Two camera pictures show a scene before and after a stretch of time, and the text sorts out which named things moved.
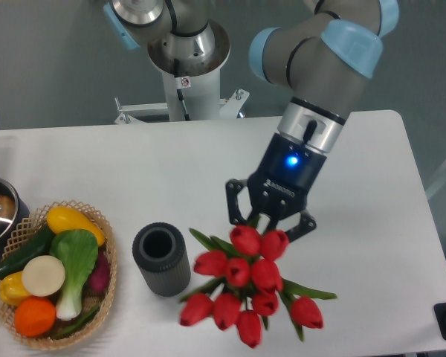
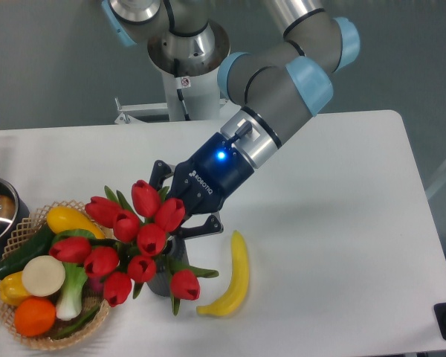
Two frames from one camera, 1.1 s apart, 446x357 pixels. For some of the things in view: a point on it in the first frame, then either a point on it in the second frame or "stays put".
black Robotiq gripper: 279,184 to 215,173
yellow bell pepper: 11,291 stays put
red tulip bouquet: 247,286 to 130,248
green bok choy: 78,251 stays put
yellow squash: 60,219 stays put
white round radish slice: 43,276 stays put
